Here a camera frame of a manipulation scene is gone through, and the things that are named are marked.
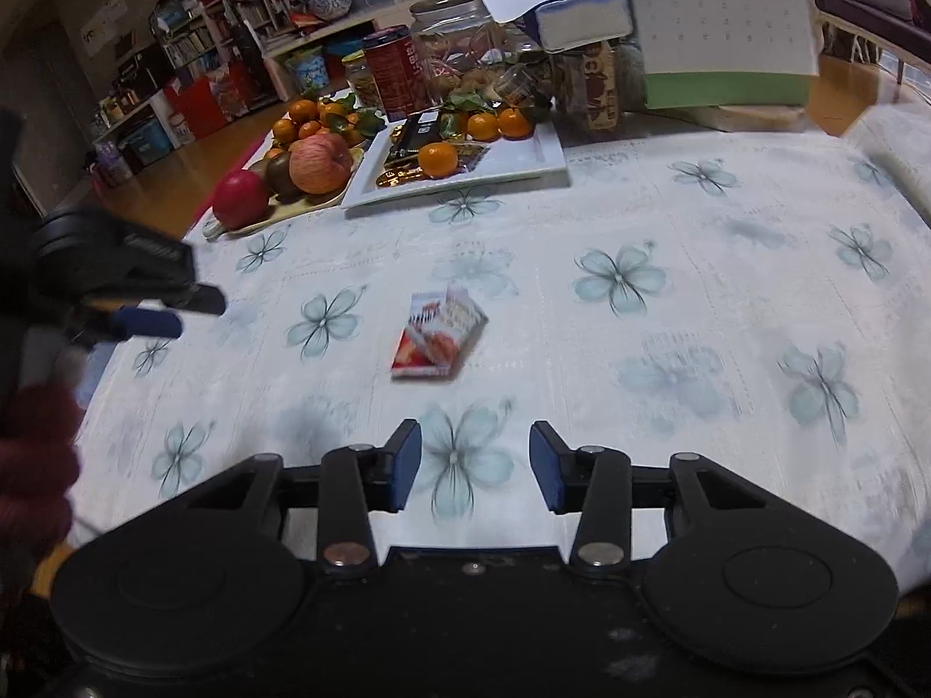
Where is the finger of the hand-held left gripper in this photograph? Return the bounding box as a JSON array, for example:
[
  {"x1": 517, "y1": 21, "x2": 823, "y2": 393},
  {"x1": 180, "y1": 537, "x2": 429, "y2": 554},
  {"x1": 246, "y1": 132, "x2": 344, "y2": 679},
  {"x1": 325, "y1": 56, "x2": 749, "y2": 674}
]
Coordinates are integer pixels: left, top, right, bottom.
[
  {"x1": 156, "y1": 282, "x2": 228, "y2": 317},
  {"x1": 69, "y1": 305, "x2": 184, "y2": 344}
]

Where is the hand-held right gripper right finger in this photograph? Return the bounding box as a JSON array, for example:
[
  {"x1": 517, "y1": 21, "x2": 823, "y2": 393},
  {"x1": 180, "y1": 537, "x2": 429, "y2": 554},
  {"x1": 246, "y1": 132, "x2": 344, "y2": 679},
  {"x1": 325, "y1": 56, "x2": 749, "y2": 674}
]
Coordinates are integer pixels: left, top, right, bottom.
[{"x1": 528, "y1": 420, "x2": 772, "y2": 572}]

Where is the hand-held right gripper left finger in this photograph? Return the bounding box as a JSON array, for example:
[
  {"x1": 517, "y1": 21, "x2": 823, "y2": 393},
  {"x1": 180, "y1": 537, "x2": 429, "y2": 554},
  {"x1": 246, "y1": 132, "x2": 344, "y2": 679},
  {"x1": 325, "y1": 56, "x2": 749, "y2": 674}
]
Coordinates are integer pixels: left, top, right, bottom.
[{"x1": 178, "y1": 418, "x2": 424, "y2": 572}]

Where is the red snack packet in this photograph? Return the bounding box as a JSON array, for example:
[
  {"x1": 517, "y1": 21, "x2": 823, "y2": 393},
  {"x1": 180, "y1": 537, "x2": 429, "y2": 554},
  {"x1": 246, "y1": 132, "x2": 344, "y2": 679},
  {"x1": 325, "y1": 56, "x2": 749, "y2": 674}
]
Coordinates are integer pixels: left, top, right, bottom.
[{"x1": 390, "y1": 285, "x2": 488, "y2": 380}]

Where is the person's left forearm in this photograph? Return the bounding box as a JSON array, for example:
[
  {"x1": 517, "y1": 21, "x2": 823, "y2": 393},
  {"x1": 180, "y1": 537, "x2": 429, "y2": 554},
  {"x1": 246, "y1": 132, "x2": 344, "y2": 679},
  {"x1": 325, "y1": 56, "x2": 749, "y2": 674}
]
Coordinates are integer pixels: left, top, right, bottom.
[{"x1": 0, "y1": 384, "x2": 83, "y2": 597}]

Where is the red apple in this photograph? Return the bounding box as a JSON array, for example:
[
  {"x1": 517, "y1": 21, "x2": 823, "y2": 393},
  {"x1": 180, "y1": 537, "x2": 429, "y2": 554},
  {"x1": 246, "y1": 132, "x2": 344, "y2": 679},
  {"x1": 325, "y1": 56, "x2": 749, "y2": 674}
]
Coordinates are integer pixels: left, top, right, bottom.
[{"x1": 212, "y1": 169, "x2": 272, "y2": 230}]

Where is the blue storage box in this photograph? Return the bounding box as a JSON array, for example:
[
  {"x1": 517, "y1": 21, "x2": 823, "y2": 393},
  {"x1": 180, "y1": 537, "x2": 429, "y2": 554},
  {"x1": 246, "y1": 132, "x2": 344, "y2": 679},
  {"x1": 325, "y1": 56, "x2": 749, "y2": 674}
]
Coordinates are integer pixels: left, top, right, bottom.
[{"x1": 120, "y1": 118, "x2": 174, "y2": 167}]

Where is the wooden serving board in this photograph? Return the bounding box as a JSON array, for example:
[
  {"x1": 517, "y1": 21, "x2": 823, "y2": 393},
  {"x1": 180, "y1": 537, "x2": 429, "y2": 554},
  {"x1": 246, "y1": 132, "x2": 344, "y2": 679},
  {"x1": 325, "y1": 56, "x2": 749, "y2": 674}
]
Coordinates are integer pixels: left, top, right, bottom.
[{"x1": 202, "y1": 145, "x2": 365, "y2": 241}]

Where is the dark brown fruit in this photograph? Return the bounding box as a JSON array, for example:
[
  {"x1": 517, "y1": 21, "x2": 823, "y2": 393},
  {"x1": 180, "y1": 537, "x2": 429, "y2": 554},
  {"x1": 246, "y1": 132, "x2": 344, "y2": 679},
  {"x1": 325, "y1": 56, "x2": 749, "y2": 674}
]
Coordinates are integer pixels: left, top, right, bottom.
[{"x1": 263, "y1": 151, "x2": 303, "y2": 203}]

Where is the pink yellow apple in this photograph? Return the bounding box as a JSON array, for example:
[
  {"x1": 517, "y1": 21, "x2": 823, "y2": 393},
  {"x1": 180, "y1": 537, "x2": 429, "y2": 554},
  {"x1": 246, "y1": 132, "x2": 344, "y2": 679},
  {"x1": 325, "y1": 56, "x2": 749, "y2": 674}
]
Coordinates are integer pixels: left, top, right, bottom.
[{"x1": 289, "y1": 132, "x2": 352, "y2": 195}]

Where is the red box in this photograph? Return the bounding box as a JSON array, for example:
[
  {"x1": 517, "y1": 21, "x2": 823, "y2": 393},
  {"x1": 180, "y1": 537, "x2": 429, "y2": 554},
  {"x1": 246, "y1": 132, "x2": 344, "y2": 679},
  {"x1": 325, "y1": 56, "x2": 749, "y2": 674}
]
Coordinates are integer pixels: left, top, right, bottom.
[{"x1": 164, "y1": 62, "x2": 248, "y2": 139}]

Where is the pile of leafy tangerines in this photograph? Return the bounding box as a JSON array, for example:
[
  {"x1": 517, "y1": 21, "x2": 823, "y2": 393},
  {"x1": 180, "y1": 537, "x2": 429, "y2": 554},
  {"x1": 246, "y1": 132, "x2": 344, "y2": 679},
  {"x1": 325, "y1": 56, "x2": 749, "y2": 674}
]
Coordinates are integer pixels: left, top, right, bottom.
[{"x1": 271, "y1": 94, "x2": 383, "y2": 150}]

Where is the bookshelf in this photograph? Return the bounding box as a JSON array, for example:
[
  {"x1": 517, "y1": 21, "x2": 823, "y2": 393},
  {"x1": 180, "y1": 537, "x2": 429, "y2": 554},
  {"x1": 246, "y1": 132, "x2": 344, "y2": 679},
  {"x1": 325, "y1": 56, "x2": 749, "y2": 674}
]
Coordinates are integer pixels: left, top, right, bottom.
[{"x1": 149, "y1": 0, "x2": 292, "y2": 139}]

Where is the blue floral pot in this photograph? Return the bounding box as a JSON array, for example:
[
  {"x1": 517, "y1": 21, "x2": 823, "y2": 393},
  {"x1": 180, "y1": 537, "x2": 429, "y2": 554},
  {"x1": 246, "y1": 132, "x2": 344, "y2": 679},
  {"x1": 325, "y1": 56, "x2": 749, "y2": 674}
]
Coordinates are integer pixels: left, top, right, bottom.
[{"x1": 285, "y1": 47, "x2": 327, "y2": 94}]

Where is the small jar with yellow lid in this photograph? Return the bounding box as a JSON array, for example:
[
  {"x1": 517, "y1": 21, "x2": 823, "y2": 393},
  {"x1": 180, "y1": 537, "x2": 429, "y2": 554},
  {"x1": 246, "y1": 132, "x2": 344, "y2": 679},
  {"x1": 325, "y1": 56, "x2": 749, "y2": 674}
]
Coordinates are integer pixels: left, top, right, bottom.
[{"x1": 342, "y1": 51, "x2": 383, "y2": 112}]

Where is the black snack packet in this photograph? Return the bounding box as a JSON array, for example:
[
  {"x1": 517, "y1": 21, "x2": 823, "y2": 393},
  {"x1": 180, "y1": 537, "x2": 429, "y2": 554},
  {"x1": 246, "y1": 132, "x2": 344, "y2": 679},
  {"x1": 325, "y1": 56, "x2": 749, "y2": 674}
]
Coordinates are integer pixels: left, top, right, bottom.
[{"x1": 396, "y1": 112, "x2": 442, "y2": 155}]

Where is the red metal can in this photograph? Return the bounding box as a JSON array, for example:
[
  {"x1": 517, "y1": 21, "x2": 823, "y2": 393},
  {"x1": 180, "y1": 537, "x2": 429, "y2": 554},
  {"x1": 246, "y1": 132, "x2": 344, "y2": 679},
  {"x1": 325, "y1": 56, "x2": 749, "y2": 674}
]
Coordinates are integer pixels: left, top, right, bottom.
[{"x1": 362, "y1": 25, "x2": 430, "y2": 121}]

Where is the white rectangular plate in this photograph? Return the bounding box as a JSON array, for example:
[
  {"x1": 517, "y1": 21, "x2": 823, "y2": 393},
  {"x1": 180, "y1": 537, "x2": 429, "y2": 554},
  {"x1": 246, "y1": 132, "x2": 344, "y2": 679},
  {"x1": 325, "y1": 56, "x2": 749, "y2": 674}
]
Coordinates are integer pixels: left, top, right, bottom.
[{"x1": 340, "y1": 116, "x2": 568, "y2": 211}]

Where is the large clear glass jar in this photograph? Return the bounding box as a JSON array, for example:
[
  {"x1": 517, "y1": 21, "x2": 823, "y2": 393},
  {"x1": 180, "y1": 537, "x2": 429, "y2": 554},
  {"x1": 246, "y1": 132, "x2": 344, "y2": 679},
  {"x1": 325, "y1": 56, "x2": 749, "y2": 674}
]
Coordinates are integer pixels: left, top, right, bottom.
[{"x1": 408, "y1": 0, "x2": 510, "y2": 106}]

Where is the blue white tissue box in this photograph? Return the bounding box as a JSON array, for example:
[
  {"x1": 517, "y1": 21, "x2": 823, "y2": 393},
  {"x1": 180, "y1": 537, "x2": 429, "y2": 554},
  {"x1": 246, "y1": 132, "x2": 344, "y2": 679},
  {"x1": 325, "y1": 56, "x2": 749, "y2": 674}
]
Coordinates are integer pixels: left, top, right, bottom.
[{"x1": 471, "y1": 0, "x2": 632, "y2": 52}]

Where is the desk calendar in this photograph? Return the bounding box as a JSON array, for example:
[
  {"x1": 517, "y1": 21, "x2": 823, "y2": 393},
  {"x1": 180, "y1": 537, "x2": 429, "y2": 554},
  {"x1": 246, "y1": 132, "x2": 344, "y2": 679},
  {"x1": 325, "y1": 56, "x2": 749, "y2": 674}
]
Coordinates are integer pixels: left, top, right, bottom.
[{"x1": 620, "y1": 0, "x2": 822, "y2": 110}]

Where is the white framed purple sofa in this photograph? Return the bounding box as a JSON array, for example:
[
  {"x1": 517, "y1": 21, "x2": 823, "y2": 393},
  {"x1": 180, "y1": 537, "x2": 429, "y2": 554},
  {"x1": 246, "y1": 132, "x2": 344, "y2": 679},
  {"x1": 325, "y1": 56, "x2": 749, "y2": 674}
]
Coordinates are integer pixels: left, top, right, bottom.
[{"x1": 804, "y1": 0, "x2": 931, "y2": 81}]

